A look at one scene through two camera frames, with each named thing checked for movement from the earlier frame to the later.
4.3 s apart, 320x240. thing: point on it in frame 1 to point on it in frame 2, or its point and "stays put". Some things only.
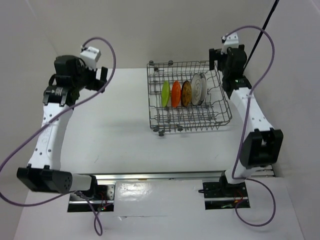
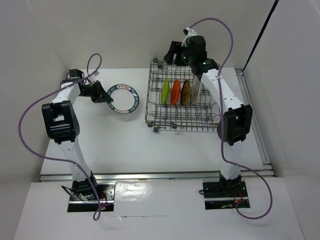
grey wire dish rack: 186,96 stays put
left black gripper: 95,84 to 101,96
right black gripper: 215,55 to 174,48
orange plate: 175,94 stays put
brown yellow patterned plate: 186,93 stays put
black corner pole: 276,3 stays put
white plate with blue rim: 204,93 to 125,98
